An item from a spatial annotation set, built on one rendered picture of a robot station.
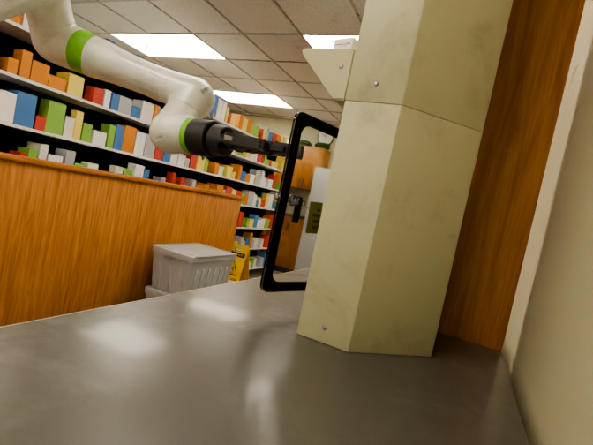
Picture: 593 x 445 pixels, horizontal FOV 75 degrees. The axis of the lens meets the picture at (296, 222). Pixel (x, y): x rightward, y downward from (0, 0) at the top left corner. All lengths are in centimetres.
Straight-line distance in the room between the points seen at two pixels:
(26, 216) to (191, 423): 223
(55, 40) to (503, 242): 128
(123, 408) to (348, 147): 55
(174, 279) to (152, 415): 257
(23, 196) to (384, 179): 217
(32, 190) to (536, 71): 239
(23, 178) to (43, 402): 212
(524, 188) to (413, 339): 48
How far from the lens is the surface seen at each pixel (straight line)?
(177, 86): 112
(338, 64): 82
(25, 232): 264
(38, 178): 261
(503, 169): 110
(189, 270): 293
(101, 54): 123
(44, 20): 129
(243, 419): 50
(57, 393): 53
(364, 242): 73
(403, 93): 76
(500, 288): 109
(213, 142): 95
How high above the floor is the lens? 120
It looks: 3 degrees down
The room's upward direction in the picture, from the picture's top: 12 degrees clockwise
